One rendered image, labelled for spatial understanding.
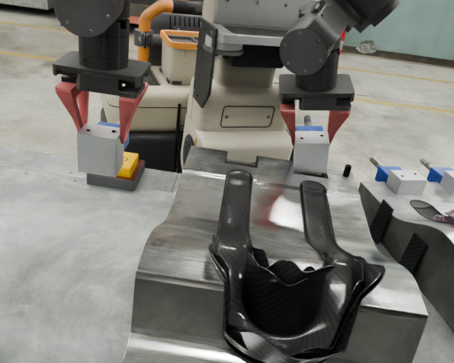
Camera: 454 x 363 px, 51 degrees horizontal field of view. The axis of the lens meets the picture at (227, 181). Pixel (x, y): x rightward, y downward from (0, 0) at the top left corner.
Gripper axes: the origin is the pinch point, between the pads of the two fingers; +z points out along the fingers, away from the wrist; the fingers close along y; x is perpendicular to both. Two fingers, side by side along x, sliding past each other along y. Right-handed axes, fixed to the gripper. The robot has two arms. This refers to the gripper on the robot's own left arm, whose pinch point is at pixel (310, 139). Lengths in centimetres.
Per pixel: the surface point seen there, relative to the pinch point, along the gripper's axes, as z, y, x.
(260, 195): 2.6, -7.5, -10.9
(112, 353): 5.6, -22.4, -34.5
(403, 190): 10.5, 15.9, 1.4
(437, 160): 145, 108, 216
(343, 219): 4.1, 3.6, -13.9
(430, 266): 9.8, 15.4, -16.4
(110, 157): -5.8, -26.1, -14.7
